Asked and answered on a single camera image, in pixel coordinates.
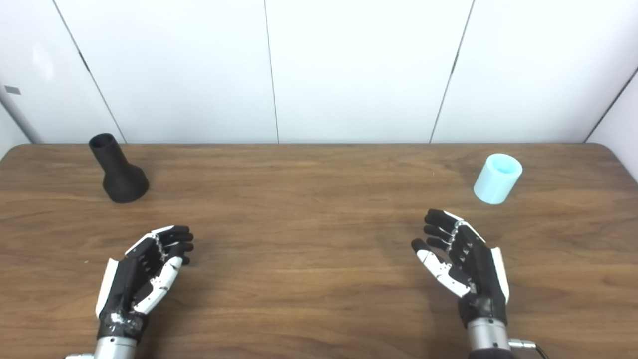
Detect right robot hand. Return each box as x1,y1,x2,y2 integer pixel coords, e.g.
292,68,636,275
411,208,510,329

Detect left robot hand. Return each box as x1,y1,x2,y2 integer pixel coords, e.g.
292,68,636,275
95,225,195,344

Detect light blue cylinder cup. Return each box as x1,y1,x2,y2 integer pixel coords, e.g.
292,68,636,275
473,153,523,205

